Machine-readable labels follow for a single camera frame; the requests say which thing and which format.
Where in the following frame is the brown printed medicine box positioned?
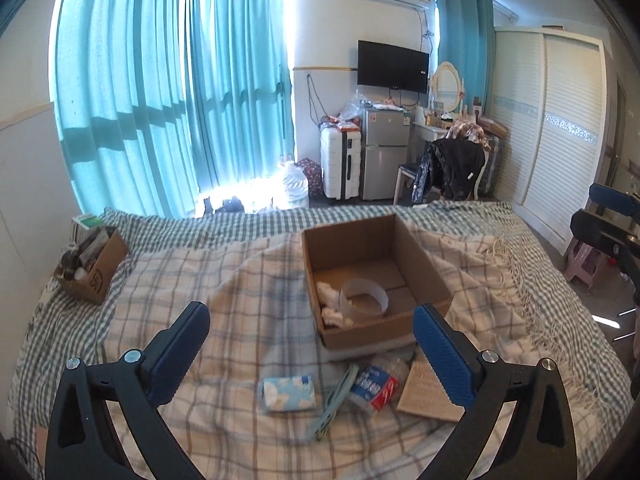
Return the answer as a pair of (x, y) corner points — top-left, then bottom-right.
(398, 348), (464, 422)

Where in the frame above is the clear jar blue red label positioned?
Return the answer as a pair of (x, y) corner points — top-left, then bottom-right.
(347, 353), (409, 414)

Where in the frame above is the blue white tissue pack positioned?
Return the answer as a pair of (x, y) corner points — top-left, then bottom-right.
(262, 375), (317, 413)

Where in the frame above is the white plush toy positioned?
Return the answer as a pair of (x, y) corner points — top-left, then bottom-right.
(316, 282), (352, 330)

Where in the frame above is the pink plastic stool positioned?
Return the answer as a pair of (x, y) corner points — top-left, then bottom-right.
(564, 238), (608, 290)

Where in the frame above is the green checked bed sheet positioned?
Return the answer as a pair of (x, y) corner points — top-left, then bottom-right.
(9, 202), (632, 477)

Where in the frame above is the white louvered wardrobe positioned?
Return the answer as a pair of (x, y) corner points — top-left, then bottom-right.
(489, 28), (610, 254)

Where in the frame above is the chair with black jacket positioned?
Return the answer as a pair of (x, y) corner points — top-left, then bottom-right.
(393, 139), (488, 205)

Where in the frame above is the small cardboard box with clutter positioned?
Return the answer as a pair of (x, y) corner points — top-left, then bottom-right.
(54, 226), (128, 304)

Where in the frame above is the plaid beige blanket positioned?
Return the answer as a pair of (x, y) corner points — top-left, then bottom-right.
(104, 220), (604, 479)

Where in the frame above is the white dressing table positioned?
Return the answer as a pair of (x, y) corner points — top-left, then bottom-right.
(409, 124), (447, 162)

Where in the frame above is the oval white vanity mirror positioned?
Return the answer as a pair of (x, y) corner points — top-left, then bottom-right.
(431, 62), (463, 113)

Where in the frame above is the narrow teal curtain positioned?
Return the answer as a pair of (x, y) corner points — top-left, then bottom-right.
(435, 0), (496, 110)

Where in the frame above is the open brown cardboard box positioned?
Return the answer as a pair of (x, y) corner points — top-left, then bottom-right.
(302, 214), (452, 360)

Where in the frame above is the silver mini fridge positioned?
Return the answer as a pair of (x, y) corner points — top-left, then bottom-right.
(361, 107), (411, 200)

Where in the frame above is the white suitcase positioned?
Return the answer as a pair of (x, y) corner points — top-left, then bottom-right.
(320, 126), (361, 200)

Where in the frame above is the dark patterned bag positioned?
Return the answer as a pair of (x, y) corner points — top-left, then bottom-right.
(295, 157), (323, 198)

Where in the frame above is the large clear water bottle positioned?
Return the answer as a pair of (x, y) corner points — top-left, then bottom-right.
(273, 160), (309, 210)

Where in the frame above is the large teal window curtain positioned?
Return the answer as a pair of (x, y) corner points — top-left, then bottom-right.
(50, 0), (294, 218)

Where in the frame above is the white paper tape ring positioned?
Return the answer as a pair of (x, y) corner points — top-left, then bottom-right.
(337, 277), (390, 320)

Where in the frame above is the black wall television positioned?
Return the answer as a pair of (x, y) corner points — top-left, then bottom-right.
(357, 40), (430, 94)

